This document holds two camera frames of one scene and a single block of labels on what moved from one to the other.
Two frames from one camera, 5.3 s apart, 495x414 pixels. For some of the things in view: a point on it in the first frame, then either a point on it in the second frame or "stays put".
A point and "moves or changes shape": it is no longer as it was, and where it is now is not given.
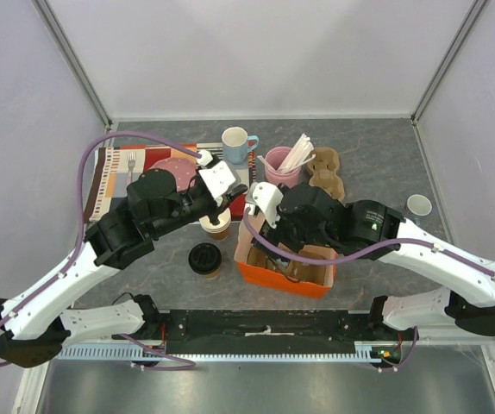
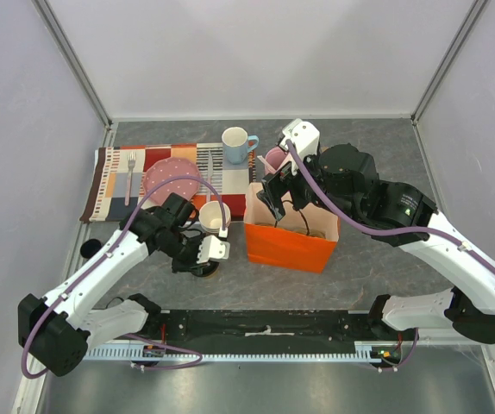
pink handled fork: (131, 160) stays put
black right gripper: (269, 233) -> (273, 188)
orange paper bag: (263, 266) moves or changes shape
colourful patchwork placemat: (114, 167) stays put
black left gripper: (222, 203) -> (186, 266)
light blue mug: (234, 144) stays put
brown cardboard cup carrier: (260, 256) moves or changes shape
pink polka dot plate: (182, 169) stays put
